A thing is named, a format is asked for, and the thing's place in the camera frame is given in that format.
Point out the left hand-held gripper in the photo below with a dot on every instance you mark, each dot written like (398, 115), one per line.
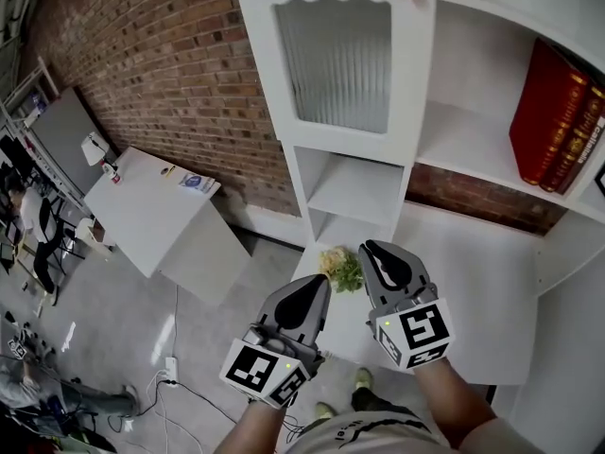
(264, 371)

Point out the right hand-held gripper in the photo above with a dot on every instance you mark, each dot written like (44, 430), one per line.
(418, 334)

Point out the white glass-panel cabinet door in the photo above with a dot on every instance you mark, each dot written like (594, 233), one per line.
(340, 64)

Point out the person's left forearm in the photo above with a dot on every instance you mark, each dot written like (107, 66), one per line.
(257, 426)

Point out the person's right forearm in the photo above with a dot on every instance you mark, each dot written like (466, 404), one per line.
(454, 400)

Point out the white open shelf cabinet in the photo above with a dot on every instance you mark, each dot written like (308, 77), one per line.
(463, 272)

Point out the green and yellow flower bunch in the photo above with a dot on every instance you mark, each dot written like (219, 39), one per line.
(345, 270)

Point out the person's right shoe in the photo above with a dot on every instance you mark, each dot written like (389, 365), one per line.
(364, 377)

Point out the person's shoe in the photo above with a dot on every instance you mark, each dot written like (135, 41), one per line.
(326, 410)
(364, 377)

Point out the person's left shoe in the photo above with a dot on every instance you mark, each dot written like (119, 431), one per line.
(326, 410)

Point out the person's dark trousers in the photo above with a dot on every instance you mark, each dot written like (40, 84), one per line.
(366, 400)

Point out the white power strip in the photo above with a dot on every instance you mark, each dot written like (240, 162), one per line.
(169, 371)

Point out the person's beige shirt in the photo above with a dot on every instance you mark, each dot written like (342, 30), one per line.
(425, 435)

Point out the blue and white booklet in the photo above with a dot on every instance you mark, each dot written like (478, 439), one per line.
(196, 182)

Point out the white side table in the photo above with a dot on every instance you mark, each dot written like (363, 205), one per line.
(156, 215)

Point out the yellow and black pen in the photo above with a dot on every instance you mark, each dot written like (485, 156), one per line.
(167, 170)

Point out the large red hardcover book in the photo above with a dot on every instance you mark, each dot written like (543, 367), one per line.
(543, 116)

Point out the red gold-spine book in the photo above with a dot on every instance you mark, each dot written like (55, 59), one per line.
(574, 144)

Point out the dark red labelled book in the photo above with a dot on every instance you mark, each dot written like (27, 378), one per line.
(586, 163)

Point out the small red-white bottle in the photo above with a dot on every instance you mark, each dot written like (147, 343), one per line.
(113, 174)

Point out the small white table lamp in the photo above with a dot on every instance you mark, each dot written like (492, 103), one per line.
(93, 149)

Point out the black chair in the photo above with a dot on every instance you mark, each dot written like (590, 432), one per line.
(54, 225)

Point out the grey board panel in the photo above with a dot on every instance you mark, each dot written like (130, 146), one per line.
(68, 140)

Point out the white metal rack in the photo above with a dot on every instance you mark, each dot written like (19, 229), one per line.
(28, 92)

